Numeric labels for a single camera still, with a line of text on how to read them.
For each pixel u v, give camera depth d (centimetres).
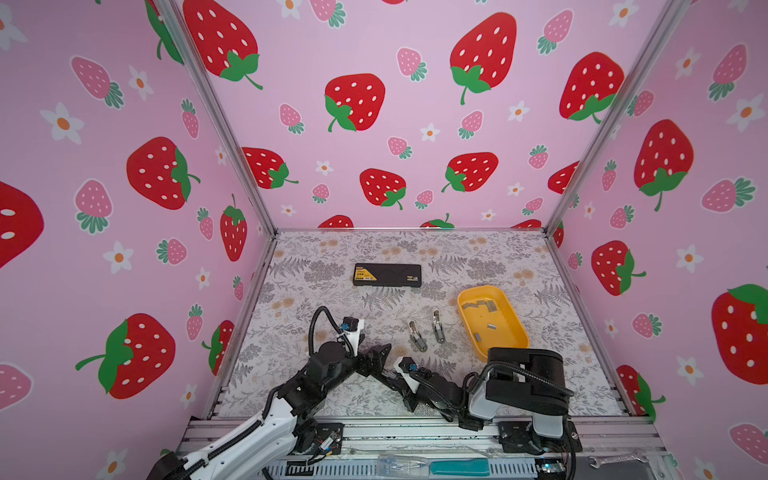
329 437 72
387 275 104
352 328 69
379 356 71
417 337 90
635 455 71
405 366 71
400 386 76
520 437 74
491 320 96
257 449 51
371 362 71
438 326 93
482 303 99
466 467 70
